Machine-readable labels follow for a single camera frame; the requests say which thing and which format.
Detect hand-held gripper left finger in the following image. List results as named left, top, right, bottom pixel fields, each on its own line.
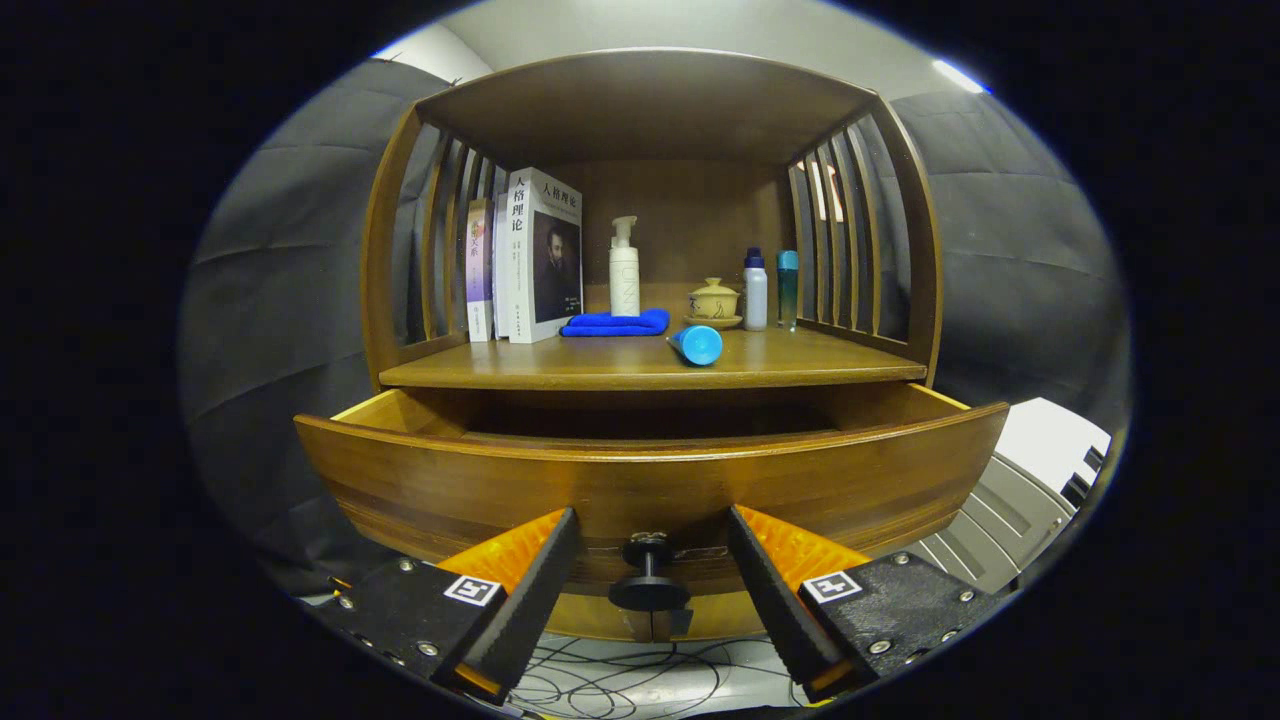
left=335, top=506, right=586, bottom=706

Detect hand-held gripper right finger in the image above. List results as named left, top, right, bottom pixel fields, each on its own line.
left=726, top=504, right=1001, bottom=704

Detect black drawer knob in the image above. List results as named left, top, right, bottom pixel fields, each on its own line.
left=608, top=532, right=692, bottom=613

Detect wooden drawer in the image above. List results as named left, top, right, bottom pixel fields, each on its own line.
left=293, top=383, right=1011, bottom=599

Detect white and blue tube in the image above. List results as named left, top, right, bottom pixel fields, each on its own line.
left=667, top=324, right=724, bottom=367

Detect wooden cabinet door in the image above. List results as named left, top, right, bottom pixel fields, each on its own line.
left=548, top=592, right=651, bottom=641
left=652, top=592, right=781, bottom=641

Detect wooden countertop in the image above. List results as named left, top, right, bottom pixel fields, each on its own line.
left=378, top=325, right=929, bottom=393

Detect wooden cabinet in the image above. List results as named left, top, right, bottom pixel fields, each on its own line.
left=360, top=47, right=944, bottom=643

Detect blue folded cloth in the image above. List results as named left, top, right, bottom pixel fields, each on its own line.
left=559, top=308, right=671, bottom=338

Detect yellow lidded teacup with saucer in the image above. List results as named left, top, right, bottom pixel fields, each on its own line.
left=685, top=277, right=744, bottom=330

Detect white bottle dark blue cap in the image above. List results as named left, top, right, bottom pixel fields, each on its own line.
left=743, top=247, right=769, bottom=332

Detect thin white book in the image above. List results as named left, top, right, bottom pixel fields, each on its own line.
left=490, top=190, right=513, bottom=341

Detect white pump bottle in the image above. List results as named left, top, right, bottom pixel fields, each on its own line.
left=609, top=216, right=641, bottom=318

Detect clear bottle teal cap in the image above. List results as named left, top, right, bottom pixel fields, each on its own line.
left=777, top=250, right=800, bottom=333

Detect purple book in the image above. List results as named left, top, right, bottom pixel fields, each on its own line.
left=466, top=197, right=495, bottom=343

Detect large white portrait book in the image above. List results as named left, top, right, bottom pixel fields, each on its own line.
left=507, top=166, right=584, bottom=345

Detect black backdrop cloth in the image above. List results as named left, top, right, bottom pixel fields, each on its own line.
left=178, top=58, right=1136, bottom=601

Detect rectangular ceiling light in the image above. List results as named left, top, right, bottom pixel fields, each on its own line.
left=930, top=58, right=993, bottom=96

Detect black floor cables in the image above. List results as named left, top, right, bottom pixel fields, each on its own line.
left=505, top=635, right=801, bottom=720

